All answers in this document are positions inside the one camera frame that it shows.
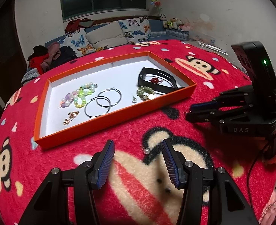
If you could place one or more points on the silver hoop earring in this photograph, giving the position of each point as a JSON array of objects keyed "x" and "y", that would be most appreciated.
[
  {"x": 113, "y": 94},
  {"x": 108, "y": 107}
]

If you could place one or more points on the red clothes on headboard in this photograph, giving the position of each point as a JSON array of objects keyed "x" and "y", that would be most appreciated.
[{"x": 74, "y": 25}]

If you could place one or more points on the orange shallow tray box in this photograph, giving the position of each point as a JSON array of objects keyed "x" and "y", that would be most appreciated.
[{"x": 121, "y": 72}]

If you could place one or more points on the beige pillow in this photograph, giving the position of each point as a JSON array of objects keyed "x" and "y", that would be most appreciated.
[{"x": 107, "y": 36}]

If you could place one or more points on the pink sleeve forearm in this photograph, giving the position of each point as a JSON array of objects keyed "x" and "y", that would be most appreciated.
[{"x": 269, "y": 212}]

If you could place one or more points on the black smart watch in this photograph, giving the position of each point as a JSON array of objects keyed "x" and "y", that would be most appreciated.
[{"x": 156, "y": 86}]

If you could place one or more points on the pile of clothes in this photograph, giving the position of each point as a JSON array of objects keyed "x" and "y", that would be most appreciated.
[{"x": 44, "y": 59}]

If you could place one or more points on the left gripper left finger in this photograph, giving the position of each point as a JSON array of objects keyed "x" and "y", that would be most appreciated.
[{"x": 101, "y": 165}]

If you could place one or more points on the red monkey print blanket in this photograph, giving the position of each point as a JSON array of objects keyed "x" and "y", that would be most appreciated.
[{"x": 138, "y": 189}]

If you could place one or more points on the pearl earring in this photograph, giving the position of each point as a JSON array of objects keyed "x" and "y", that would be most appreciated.
[
  {"x": 134, "y": 100},
  {"x": 146, "y": 151}
]

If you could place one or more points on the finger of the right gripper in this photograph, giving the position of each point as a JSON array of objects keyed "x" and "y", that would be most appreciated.
[
  {"x": 214, "y": 116},
  {"x": 206, "y": 106}
]

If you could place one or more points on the plush toys group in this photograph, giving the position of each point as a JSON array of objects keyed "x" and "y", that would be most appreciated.
[{"x": 174, "y": 23}]

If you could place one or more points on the butterfly pillow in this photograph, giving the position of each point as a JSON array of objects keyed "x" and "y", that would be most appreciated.
[
  {"x": 136, "y": 30},
  {"x": 78, "y": 42}
]

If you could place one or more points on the left butterfly pillow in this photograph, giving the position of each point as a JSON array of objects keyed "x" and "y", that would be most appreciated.
[{"x": 78, "y": 42}]

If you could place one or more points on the right butterfly pillow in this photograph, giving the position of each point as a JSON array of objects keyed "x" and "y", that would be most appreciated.
[{"x": 136, "y": 30}]

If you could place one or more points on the red knot charm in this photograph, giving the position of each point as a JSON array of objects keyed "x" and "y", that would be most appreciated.
[{"x": 156, "y": 80}]

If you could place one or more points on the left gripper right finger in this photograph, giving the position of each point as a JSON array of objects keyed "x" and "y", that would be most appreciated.
[{"x": 174, "y": 161}]

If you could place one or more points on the colourful artificial flowers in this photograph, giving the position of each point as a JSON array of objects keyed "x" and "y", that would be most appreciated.
[{"x": 157, "y": 6}]

